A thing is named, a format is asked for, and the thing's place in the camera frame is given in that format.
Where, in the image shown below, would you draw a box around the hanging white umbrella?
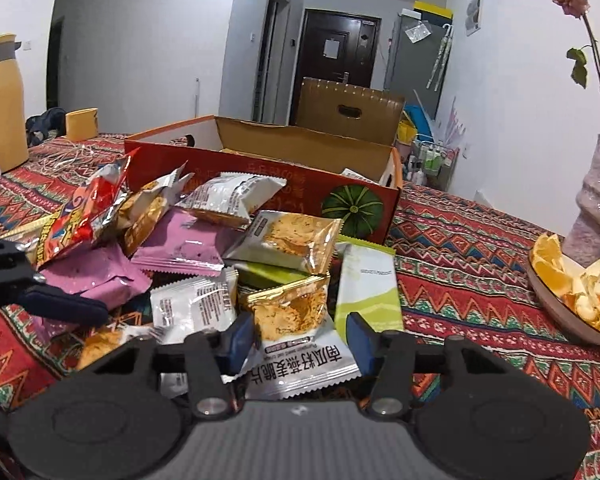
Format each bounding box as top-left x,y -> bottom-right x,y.
427,22 -> 453,91

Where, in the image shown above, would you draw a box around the grey gold cracker packet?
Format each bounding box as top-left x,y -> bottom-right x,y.
222,210 -> 343,276

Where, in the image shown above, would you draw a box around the long green white packet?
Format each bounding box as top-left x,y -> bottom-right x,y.
334,242 -> 405,333

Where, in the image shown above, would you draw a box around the blue plastic item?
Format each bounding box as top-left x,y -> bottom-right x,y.
405,105 -> 436,136

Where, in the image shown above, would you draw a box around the beige plate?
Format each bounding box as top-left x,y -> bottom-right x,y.
525,245 -> 600,348

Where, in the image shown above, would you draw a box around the red printed snack bag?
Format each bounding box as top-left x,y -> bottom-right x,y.
35,147 -> 141,268

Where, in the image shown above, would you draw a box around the white silver cracker packet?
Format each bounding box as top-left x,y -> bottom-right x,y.
177,172 -> 287,228

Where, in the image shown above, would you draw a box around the red cardboard box pumpkin print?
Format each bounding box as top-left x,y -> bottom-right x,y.
124,77 -> 406,247

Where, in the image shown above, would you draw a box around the wall picture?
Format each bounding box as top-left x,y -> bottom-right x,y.
465,0 -> 484,36

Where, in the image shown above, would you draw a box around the white cable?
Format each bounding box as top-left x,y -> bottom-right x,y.
32,141 -> 113,171

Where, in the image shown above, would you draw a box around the orange peel pieces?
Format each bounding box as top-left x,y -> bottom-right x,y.
530,232 -> 600,338

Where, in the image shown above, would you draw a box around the dark bag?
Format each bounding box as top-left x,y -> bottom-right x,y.
26,107 -> 67,148

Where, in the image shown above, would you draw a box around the dark brown door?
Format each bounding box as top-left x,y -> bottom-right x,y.
290,8 -> 382,126

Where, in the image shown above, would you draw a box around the clear plastic bag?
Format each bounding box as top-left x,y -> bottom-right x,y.
405,20 -> 433,43

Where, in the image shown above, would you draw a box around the gold clear cracker packet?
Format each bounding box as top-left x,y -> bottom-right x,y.
117,160 -> 196,258
237,275 -> 331,343

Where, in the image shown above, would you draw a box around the small yellow box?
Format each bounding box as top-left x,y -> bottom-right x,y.
65,108 -> 99,142

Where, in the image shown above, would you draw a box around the white packet bold black print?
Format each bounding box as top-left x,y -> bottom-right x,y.
250,337 -> 362,402

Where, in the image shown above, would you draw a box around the yellow flat box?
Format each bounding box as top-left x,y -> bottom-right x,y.
414,1 -> 453,21

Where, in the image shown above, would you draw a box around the orange cracker packet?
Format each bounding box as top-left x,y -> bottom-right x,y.
77,325 -> 156,371

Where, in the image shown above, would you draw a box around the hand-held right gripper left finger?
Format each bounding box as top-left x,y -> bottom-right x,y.
80,312 -> 257,421

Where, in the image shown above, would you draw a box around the grey refrigerator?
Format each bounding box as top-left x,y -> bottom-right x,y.
382,10 -> 451,121

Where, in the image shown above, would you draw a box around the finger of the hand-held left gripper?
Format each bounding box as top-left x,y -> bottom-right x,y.
17,282 -> 111,327

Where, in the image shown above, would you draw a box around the pink snack packet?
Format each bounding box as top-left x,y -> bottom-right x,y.
130,207 -> 241,278
37,245 -> 151,306

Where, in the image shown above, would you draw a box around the pink textured vase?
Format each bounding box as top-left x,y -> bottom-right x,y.
562,132 -> 600,268

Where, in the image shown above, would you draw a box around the storage rack with bottles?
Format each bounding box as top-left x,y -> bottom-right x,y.
402,135 -> 461,191

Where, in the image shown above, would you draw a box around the small green snack packet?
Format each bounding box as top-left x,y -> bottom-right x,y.
232,260 -> 311,288

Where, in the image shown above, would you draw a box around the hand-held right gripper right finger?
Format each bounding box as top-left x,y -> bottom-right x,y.
346,311 -> 511,422

